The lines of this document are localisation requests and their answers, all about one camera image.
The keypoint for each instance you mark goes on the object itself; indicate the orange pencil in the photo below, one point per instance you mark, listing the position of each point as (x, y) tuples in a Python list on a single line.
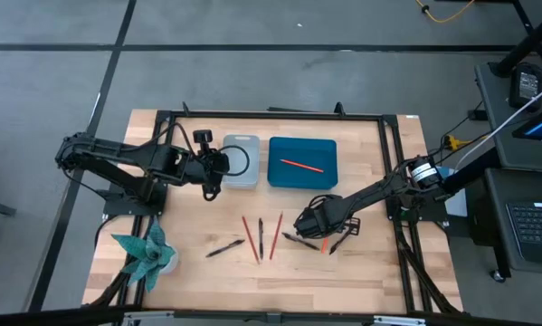
[(325, 245), (301, 165)]

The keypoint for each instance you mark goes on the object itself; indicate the white plastic bin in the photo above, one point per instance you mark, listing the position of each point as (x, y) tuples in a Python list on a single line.
[(243, 179)]

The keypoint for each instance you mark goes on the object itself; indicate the black power plug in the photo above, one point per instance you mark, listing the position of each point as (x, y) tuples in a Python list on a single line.
[(478, 114)]

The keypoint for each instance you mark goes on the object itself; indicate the silver metal bracket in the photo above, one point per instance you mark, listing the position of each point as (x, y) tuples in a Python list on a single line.
[(399, 321), (146, 319)]

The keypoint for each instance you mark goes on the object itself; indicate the dark grey desk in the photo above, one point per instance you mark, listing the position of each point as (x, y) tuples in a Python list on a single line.
[(497, 113)]

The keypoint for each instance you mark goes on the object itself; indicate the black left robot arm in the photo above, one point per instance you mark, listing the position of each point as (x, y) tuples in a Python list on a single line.
[(116, 154)]

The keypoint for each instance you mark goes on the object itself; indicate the teal artificial plant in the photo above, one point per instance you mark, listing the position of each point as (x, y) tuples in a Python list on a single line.
[(150, 256)]

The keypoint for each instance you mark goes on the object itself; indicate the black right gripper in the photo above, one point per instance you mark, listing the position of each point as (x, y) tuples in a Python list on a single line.
[(320, 217)]

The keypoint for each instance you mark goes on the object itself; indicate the teal plastic bin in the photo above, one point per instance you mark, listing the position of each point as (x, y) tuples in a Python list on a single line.
[(302, 179)]

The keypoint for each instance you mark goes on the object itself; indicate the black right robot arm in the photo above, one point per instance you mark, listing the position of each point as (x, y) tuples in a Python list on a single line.
[(379, 190)]

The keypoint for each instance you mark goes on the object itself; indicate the yellow plug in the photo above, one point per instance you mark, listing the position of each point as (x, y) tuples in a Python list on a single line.
[(452, 142)]

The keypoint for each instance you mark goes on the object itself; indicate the black power adapter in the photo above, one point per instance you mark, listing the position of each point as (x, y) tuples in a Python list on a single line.
[(527, 85)]

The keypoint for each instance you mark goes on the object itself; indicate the black metal table frame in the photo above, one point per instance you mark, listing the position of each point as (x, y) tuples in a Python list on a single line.
[(275, 115)]

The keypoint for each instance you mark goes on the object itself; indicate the white plant pot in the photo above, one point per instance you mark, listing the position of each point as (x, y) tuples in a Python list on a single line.
[(174, 265)]

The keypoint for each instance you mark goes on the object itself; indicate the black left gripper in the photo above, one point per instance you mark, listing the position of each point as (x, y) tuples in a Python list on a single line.
[(202, 167)]

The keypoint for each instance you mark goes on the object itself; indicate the black overhead gantry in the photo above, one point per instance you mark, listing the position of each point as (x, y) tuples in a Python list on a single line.
[(49, 318)]

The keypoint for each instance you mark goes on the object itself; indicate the black stand leg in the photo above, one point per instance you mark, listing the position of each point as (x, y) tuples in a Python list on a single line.
[(530, 41)]

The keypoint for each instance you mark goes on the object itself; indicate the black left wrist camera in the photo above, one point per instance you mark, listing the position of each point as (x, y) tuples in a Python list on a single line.
[(202, 137)]

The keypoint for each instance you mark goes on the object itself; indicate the black laptop keyboard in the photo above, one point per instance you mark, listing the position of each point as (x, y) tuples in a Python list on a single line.
[(535, 235)]

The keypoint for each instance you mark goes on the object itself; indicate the red pencil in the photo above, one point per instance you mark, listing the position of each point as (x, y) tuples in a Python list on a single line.
[(276, 234), (250, 240)]

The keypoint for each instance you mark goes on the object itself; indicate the black pen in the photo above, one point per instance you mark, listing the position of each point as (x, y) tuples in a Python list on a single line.
[(225, 248), (304, 243), (336, 246), (261, 240)]

